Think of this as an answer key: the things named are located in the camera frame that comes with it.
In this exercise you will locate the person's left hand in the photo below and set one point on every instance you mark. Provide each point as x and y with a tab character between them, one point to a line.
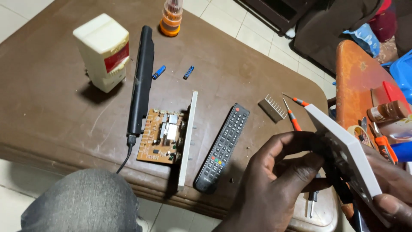
267	190

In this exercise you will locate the person's right hand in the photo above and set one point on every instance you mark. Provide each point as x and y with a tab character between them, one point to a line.
397	187

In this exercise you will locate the white switch panel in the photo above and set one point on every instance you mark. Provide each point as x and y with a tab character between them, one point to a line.
357	164

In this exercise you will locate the black module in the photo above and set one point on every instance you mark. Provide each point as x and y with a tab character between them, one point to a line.
333	161

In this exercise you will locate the blue cylinder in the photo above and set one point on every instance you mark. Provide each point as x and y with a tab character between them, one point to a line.
402	151

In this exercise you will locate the black remote control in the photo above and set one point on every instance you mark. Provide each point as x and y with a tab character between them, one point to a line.
223	146

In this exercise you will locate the beige tape roll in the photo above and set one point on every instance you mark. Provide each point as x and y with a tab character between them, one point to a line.
355	130

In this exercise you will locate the metal tweezers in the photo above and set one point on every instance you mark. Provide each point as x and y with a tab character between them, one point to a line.
364	124

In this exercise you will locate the brown spice bottle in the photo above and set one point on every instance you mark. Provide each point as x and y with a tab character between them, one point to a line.
388	111

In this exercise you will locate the orange precision screwdriver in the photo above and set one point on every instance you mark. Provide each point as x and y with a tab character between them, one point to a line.
292	117
300	101

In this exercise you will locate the grey finned heat sink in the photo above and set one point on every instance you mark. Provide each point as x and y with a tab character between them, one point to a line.
270	109

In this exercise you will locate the white faceplate with circuit board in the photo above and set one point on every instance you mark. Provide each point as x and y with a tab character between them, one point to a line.
188	138

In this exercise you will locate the red plastic box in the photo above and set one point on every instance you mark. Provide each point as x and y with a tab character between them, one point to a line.
394	92

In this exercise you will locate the orange worn stool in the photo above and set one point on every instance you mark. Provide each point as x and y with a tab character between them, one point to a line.
357	83

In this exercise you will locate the blue plastic container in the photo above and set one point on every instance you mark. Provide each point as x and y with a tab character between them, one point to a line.
404	74

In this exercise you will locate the brown circuit board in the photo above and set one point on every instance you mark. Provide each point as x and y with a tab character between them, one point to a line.
154	141

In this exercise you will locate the small blue battery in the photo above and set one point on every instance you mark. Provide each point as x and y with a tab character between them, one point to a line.
188	72
159	72

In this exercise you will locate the blue plastic bag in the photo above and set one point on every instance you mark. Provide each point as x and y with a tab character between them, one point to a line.
365	38

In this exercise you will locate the long black laptop battery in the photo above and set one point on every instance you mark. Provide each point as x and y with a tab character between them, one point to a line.
142	74

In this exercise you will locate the dark sofa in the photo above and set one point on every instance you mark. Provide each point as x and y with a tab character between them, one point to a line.
325	29

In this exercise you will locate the black low cabinet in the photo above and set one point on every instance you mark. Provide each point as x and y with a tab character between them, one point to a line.
273	13

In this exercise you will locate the person's grey jeans leg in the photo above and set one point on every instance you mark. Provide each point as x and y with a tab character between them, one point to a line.
83	203

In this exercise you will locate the orange screwdriver bit holder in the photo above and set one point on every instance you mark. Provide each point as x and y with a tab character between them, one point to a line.
171	19

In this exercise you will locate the cream adapter box red label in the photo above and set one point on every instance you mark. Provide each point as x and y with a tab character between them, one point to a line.
99	42

